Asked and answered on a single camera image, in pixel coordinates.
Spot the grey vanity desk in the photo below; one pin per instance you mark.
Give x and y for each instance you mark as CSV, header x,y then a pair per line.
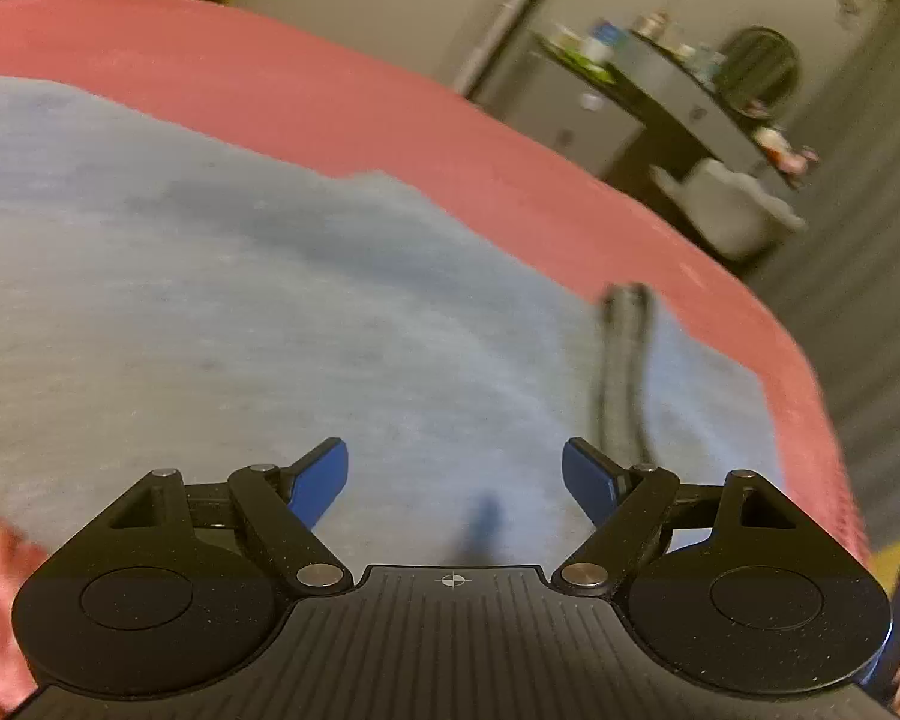
x,y
690,105

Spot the grey pants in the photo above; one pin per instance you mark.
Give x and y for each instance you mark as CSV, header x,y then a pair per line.
x,y
270,300

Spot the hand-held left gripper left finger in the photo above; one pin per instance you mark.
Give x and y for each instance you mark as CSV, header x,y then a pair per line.
x,y
322,476

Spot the blue and white tissue pack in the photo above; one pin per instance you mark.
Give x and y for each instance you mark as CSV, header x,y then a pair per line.
x,y
600,41

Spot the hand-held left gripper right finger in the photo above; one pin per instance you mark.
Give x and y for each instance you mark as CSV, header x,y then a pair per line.
x,y
581,476

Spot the pink plush toy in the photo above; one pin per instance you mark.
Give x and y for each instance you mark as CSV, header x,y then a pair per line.
x,y
799,160

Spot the grey cabinet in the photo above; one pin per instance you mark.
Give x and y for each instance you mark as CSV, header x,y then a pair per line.
x,y
562,112

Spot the white bowl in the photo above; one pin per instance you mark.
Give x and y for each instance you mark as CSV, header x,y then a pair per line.
x,y
769,139

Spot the white upholstered chair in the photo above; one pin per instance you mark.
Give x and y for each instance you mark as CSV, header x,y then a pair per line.
x,y
727,202

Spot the round mirror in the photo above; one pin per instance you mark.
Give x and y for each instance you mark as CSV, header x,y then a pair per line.
x,y
757,67

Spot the pink ribbed blanket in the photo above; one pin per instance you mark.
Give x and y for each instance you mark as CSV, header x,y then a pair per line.
x,y
345,105

